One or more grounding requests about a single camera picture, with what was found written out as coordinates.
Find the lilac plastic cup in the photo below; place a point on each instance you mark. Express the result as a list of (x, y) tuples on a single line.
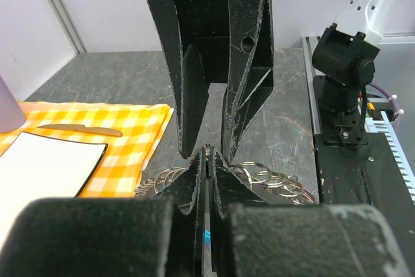
[(11, 114)]

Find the metal key organizer blue handle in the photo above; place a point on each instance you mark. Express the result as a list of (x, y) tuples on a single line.
[(252, 174)]

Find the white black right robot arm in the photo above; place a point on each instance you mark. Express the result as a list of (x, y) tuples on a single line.
[(347, 49)]

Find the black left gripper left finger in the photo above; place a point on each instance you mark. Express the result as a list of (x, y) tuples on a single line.
[(182, 239)]

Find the right aluminium frame post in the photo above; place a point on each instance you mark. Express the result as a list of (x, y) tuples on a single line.
[(68, 26)]

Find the gold knife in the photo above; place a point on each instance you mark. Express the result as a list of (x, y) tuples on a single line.
[(85, 129)]

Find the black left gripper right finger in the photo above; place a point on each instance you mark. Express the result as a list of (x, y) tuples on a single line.
[(229, 218)]

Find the light blue cable duct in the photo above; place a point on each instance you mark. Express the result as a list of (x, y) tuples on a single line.
[(385, 126)]

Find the white square plate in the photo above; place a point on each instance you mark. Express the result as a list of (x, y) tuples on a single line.
[(36, 167)]

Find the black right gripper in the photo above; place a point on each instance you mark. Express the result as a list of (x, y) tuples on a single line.
[(216, 41)]

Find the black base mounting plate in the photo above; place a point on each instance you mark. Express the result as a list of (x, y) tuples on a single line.
[(352, 165)]

